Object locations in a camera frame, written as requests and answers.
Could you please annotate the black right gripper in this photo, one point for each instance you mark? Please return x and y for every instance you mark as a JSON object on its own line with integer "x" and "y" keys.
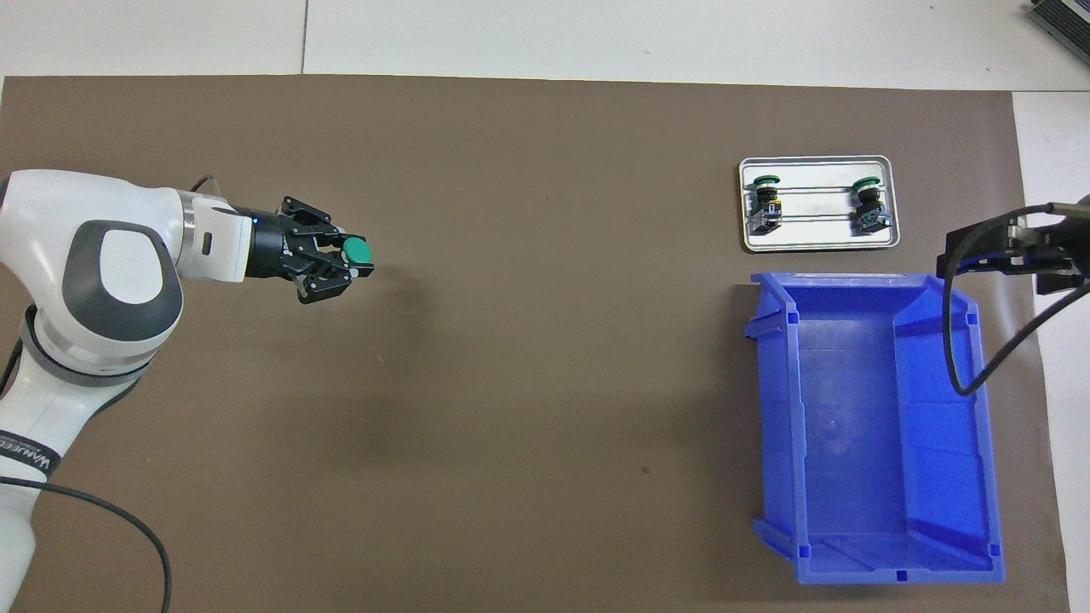
{"x": 1085, "y": 209}

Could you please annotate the grey ribbed device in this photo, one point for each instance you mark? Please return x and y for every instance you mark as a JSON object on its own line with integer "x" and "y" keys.
{"x": 1064, "y": 21}

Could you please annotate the silver metal tray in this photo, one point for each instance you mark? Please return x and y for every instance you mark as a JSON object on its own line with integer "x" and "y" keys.
{"x": 817, "y": 238}

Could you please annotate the blue plastic storage bin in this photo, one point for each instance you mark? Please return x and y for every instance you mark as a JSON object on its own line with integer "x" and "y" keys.
{"x": 851, "y": 426}

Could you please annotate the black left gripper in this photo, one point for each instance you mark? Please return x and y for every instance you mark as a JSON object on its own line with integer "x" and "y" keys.
{"x": 268, "y": 247}

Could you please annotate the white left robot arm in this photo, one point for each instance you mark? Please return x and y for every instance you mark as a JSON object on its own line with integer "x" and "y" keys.
{"x": 51, "y": 213}

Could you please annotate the green push button switch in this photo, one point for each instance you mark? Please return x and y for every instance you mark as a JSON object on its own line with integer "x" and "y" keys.
{"x": 869, "y": 209}
{"x": 358, "y": 252}
{"x": 766, "y": 209}

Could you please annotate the brown paper table mat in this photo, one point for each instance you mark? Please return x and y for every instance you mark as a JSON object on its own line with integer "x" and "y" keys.
{"x": 511, "y": 383}

